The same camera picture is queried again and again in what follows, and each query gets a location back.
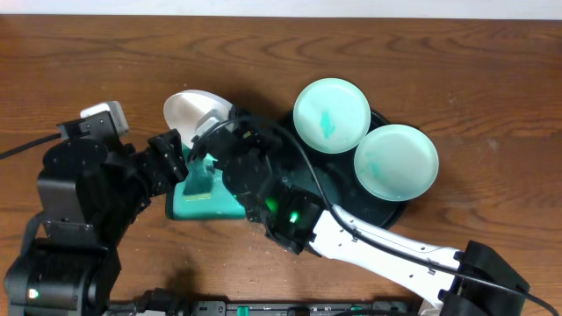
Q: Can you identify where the pink plate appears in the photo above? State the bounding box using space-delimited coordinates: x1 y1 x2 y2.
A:
163 90 234 148

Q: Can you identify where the dark green sponge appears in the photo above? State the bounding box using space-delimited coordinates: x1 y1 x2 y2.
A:
183 169 213 200

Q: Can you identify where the green plate with stain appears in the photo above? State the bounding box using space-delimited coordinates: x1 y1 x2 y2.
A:
292 78 371 154

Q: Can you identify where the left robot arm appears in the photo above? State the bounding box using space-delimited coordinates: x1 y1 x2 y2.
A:
4 130 188 315

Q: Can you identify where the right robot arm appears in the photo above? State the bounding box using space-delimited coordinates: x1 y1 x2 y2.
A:
188 111 530 315

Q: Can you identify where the green rectangular soap tray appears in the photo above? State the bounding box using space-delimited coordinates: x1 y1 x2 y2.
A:
165 154 246 220

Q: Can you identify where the round black tray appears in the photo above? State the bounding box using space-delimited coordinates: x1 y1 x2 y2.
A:
270 111 407 229

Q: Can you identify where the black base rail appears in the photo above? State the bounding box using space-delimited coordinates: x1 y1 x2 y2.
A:
107 289 422 316

